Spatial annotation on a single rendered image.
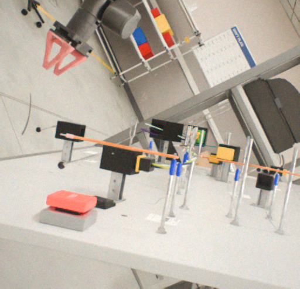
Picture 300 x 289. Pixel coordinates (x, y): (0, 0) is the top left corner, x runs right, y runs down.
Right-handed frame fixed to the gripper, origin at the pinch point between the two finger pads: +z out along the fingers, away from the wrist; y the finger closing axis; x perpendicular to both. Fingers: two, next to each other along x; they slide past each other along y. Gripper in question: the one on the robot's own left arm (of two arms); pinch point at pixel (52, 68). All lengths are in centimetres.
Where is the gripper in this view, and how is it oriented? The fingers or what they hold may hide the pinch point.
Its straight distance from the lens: 103.8
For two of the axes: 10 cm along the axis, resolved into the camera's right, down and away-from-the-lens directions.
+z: -5.8, 8.1, 0.5
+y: 2.3, 1.1, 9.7
